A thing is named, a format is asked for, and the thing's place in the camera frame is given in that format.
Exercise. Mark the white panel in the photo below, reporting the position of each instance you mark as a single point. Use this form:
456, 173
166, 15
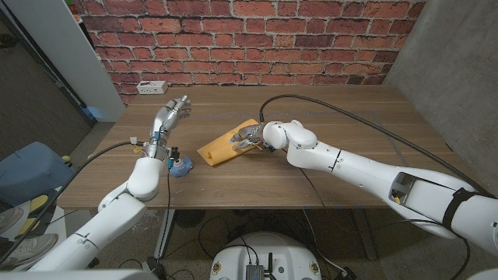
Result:
58, 46

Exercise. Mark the white robot torso edge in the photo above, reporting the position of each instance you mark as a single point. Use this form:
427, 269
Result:
78, 275

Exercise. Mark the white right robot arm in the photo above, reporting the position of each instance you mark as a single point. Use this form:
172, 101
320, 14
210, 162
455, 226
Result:
350, 167

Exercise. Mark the white power strip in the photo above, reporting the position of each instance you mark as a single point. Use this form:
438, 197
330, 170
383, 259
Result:
151, 88

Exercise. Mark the yellow felt sheet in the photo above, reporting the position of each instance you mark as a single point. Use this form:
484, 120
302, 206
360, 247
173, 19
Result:
219, 149

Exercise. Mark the white table leg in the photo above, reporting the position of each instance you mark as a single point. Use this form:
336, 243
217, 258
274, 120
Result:
163, 233

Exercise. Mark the small blue white object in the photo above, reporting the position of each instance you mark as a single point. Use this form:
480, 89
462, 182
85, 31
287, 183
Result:
182, 167

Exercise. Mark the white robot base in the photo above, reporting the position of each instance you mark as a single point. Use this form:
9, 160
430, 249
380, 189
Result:
288, 253

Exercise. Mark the grey table leg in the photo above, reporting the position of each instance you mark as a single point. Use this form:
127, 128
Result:
363, 233

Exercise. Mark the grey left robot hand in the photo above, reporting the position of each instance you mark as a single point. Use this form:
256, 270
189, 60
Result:
165, 116

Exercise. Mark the yellow black footwear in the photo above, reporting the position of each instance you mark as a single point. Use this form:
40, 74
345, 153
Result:
37, 202

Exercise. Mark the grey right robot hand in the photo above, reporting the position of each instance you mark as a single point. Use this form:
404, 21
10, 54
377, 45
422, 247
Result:
253, 134

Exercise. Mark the printed brick backdrop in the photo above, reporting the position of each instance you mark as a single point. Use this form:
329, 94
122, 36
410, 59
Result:
249, 39

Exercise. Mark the grey electronics box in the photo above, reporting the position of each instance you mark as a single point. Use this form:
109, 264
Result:
254, 272

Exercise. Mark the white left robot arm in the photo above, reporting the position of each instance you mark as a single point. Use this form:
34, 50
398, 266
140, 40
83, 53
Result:
113, 218

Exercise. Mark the grey sneaker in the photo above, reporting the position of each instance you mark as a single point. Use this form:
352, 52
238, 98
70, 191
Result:
31, 247
9, 219

